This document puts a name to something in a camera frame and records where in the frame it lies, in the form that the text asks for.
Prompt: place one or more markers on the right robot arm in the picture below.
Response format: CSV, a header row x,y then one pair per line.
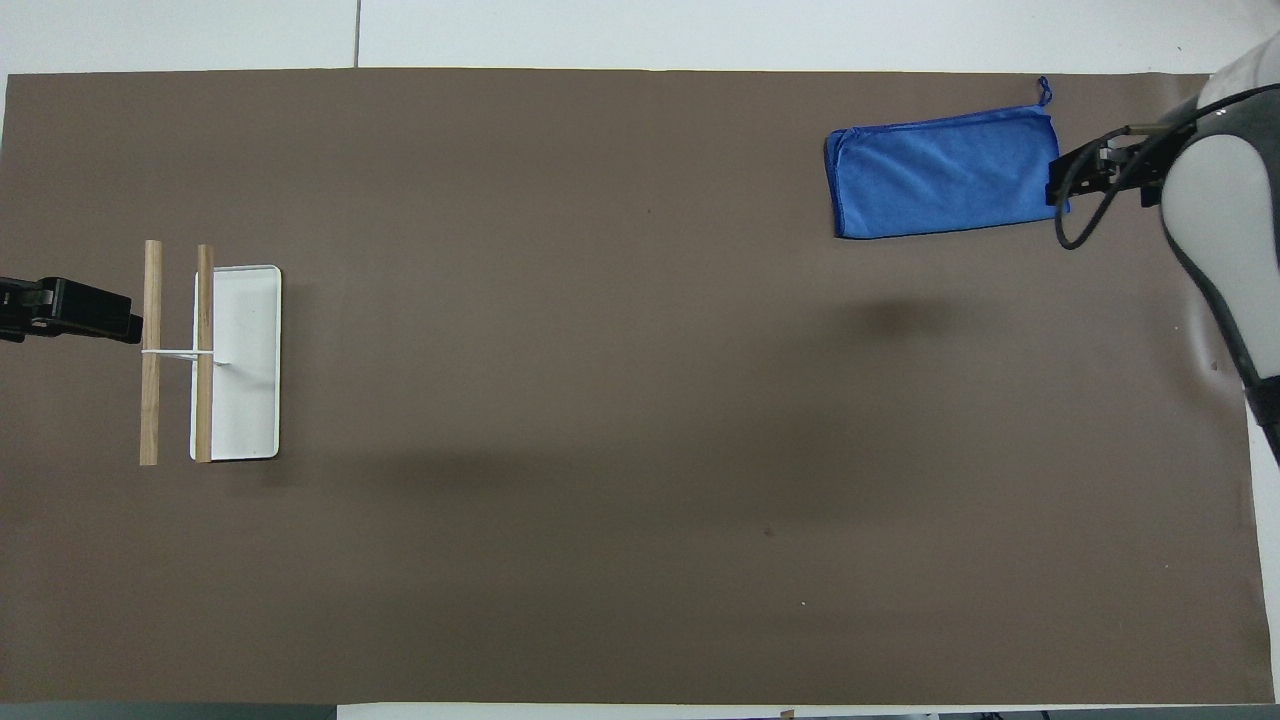
x,y
1215,190

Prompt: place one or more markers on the blue cloth towel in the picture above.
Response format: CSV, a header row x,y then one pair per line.
x,y
940,170

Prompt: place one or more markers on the white towel rack wooden bars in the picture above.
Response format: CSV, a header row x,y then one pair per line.
x,y
245,360

